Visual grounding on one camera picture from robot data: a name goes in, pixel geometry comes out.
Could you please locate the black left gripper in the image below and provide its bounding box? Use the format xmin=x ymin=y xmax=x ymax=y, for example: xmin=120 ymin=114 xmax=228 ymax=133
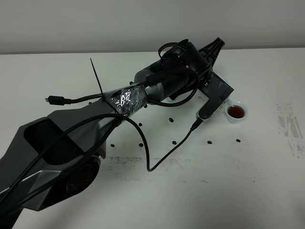
xmin=181 ymin=38 xmax=224 ymax=88

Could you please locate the light blue porcelain teapot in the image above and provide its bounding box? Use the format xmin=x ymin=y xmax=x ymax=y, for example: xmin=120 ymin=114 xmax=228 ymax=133
xmin=219 ymin=75 xmax=237 ymax=107

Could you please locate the black left camera cable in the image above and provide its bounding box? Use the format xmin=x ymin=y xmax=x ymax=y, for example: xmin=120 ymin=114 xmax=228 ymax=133
xmin=0 ymin=42 xmax=203 ymax=206

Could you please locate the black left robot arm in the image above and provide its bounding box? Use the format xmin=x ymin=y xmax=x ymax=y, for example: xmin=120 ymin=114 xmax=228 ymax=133
xmin=0 ymin=38 xmax=232 ymax=223

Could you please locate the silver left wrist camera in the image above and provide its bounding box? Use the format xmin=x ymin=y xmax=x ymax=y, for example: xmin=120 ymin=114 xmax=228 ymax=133
xmin=197 ymin=71 xmax=234 ymax=121

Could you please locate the light blue teacup near teapot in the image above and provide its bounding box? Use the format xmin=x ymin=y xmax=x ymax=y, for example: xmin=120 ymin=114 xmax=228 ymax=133
xmin=165 ymin=94 xmax=188 ymax=104

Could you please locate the light blue teacup far right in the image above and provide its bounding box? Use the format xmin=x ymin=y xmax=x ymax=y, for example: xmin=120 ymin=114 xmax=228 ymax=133
xmin=224 ymin=102 xmax=248 ymax=124

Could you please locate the black cable tie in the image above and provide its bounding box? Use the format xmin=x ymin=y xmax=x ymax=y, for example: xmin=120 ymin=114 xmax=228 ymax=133
xmin=90 ymin=58 xmax=105 ymax=101

